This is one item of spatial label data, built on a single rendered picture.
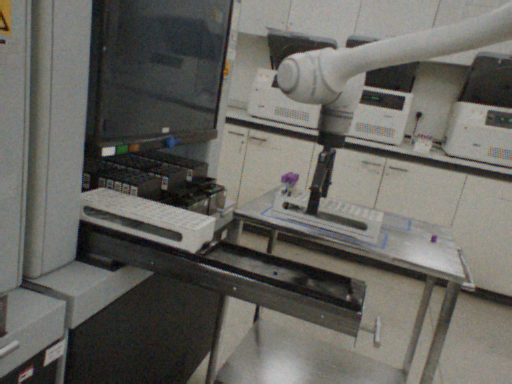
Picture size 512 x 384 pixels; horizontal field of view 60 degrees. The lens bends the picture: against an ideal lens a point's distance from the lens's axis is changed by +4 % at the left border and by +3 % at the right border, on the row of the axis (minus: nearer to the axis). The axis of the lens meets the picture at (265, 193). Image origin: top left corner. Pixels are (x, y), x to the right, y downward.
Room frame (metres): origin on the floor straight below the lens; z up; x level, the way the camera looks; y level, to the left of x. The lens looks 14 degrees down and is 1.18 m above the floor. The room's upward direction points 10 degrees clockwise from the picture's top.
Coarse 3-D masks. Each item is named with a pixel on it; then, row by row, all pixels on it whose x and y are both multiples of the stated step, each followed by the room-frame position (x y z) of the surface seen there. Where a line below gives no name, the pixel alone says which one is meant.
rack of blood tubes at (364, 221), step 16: (272, 208) 1.17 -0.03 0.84; (288, 208) 1.17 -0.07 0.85; (304, 208) 1.21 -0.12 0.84; (320, 208) 1.13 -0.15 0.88; (336, 208) 1.13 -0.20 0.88; (352, 208) 1.16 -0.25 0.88; (320, 224) 1.12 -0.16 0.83; (336, 224) 1.11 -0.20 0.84; (352, 224) 1.20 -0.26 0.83; (368, 224) 1.09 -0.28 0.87; (368, 240) 1.09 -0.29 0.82
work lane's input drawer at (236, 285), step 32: (96, 224) 0.87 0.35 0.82; (128, 256) 0.84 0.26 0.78; (160, 256) 0.82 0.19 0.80; (192, 256) 0.81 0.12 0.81; (224, 256) 0.86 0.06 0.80; (256, 256) 0.89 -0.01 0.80; (224, 288) 0.78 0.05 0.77; (256, 288) 0.76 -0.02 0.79; (288, 288) 0.76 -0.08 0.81; (320, 288) 0.79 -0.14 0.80; (352, 288) 0.78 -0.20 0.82; (320, 320) 0.73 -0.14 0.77; (352, 320) 0.72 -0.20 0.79
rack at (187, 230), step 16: (96, 192) 0.94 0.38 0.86; (112, 192) 0.97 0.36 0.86; (80, 208) 0.89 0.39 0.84; (96, 208) 0.88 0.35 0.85; (112, 208) 0.87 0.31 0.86; (128, 208) 0.88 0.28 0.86; (144, 208) 0.90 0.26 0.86; (160, 208) 0.92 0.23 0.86; (176, 208) 0.94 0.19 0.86; (112, 224) 0.87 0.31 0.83; (128, 224) 0.92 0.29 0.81; (144, 224) 0.95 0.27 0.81; (160, 224) 0.84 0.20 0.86; (176, 224) 0.83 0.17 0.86; (192, 224) 0.85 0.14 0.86; (208, 224) 0.87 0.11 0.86; (160, 240) 0.84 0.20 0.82; (176, 240) 0.89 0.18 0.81; (192, 240) 0.82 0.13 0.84; (208, 240) 0.89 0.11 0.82
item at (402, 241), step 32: (256, 224) 1.11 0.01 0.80; (288, 224) 1.11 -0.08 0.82; (384, 224) 1.28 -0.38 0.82; (416, 224) 1.35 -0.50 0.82; (384, 256) 1.02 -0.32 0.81; (416, 256) 1.04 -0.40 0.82; (448, 256) 1.09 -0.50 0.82; (448, 288) 0.97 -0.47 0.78; (224, 320) 1.14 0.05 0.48; (256, 320) 1.52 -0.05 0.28; (416, 320) 1.38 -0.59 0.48; (448, 320) 0.97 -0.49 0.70; (256, 352) 1.31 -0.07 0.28; (288, 352) 1.35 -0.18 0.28; (320, 352) 1.38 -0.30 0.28; (352, 352) 1.42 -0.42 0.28
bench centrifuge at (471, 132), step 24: (480, 72) 3.17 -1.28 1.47; (504, 72) 3.11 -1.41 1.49; (480, 96) 3.32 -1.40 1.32; (504, 96) 3.26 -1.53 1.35; (456, 120) 2.97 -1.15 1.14; (480, 120) 2.91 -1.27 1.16; (504, 120) 2.88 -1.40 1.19; (456, 144) 2.91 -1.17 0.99; (480, 144) 2.87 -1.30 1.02; (504, 144) 2.84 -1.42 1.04
